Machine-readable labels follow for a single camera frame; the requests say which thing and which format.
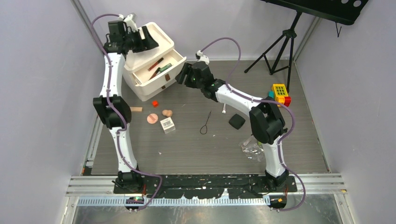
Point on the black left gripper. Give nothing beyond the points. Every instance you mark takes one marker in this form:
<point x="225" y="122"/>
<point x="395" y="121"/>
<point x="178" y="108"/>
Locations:
<point x="149" y="43"/>

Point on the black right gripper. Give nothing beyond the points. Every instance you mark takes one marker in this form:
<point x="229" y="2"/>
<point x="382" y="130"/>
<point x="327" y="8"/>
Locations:
<point x="186" y="70"/>

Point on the green lip balm tube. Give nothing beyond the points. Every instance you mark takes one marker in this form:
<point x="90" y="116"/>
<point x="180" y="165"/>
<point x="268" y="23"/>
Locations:
<point x="162" y="69"/>

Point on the white drawer organizer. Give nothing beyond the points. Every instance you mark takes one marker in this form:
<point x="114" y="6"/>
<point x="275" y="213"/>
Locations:
<point x="150" y="72"/>

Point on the black compact case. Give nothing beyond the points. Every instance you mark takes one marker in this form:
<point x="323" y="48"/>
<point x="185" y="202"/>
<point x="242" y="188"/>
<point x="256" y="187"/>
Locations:
<point x="237" y="121"/>

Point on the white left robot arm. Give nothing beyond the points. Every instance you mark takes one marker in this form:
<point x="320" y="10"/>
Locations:
<point x="112" y="109"/>

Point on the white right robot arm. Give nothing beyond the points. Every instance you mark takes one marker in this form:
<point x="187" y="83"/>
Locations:
<point x="266" y="121"/>

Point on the beige makeup sponge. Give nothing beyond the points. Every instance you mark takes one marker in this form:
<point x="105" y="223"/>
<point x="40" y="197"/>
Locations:
<point x="167" y="113"/>

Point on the black hair loop tool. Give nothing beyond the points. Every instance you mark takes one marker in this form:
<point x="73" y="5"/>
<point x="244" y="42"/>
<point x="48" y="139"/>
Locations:
<point x="203" y="130"/>

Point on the white barcode box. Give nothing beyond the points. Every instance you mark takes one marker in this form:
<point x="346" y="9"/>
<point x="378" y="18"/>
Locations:
<point x="167" y="125"/>

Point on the pink powder puff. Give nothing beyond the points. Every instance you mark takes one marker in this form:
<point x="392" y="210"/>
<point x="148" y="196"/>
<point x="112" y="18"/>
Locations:
<point x="152" y="118"/>

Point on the tan wooden block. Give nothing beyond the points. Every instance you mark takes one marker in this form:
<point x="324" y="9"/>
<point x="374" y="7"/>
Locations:
<point x="136" y="109"/>

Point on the yellow toy block house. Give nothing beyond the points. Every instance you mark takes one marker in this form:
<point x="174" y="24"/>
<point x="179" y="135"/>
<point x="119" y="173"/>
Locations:
<point x="280" y="92"/>

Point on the clear plastic bag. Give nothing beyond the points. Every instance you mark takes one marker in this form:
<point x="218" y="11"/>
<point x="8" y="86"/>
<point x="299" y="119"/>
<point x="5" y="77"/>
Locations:
<point x="251" y="150"/>

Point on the red toy block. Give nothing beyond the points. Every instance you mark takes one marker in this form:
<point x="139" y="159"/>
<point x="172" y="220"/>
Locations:
<point x="287" y="101"/>

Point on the black music stand tray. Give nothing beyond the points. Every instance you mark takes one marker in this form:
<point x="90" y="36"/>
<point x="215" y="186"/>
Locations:
<point x="344" y="12"/>

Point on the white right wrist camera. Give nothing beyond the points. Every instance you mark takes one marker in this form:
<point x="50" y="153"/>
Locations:
<point x="201" y="57"/>

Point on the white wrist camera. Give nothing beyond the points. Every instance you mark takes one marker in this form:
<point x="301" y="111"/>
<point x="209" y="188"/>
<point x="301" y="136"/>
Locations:
<point x="201" y="57"/>
<point x="130" y="20"/>

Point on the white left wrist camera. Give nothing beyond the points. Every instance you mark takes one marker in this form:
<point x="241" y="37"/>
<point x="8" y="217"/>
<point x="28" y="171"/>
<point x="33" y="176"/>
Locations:
<point x="130" y="20"/>

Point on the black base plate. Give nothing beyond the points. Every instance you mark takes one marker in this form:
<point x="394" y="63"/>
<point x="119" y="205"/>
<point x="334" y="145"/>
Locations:
<point x="236" y="186"/>

